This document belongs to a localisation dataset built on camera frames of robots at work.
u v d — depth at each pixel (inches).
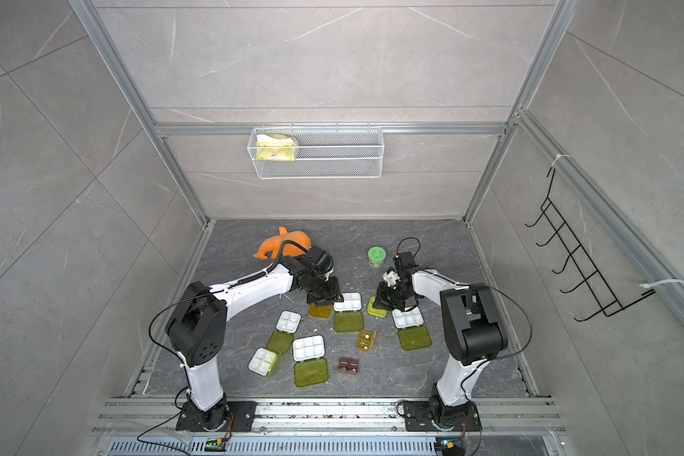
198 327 19.0
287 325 35.5
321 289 30.2
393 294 32.2
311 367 32.3
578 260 26.5
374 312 36.4
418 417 28.7
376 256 39.9
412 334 35.2
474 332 19.3
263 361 32.2
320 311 37.3
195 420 28.3
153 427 24.6
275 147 34.4
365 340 34.0
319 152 39.5
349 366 32.2
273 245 42.0
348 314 36.4
